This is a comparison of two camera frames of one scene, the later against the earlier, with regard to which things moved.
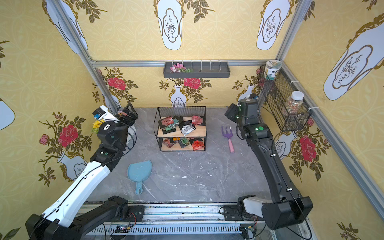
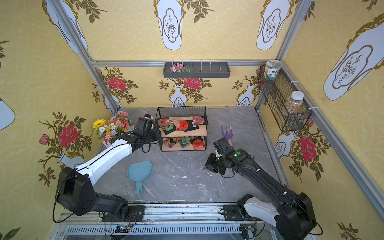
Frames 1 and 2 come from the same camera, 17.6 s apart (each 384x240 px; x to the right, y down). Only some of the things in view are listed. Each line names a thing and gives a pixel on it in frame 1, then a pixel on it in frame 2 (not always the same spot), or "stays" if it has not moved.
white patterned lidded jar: x=272 y=67 stays
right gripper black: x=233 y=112 → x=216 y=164
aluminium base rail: x=183 y=221 stays
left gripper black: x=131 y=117 → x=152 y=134
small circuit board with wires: x=122 y=228 stays
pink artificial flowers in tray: x=179 y=68 stays
